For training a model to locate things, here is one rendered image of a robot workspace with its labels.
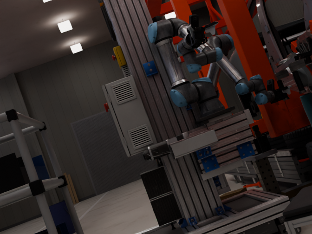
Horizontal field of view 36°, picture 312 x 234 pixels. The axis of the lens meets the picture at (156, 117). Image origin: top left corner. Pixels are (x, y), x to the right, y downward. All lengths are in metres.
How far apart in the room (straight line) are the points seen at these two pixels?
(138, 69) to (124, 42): 0.19
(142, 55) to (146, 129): 0.48
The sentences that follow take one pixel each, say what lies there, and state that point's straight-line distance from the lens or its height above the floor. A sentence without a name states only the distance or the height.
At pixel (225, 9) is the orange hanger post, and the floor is 1.55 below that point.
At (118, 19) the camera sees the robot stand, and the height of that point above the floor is 1.61.
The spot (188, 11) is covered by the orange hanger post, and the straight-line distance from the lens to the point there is 5.73.
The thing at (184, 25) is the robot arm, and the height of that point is 1.38.
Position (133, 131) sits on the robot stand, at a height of 0.89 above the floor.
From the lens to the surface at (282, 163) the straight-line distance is 4.06.
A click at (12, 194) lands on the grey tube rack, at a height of 0.75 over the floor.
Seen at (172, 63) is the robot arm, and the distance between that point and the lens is 2.88.
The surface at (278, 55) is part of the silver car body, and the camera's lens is 4.64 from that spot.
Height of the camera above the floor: 0.70
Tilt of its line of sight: 4 degrees up
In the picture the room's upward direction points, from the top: 21 degrees counter-clockwise
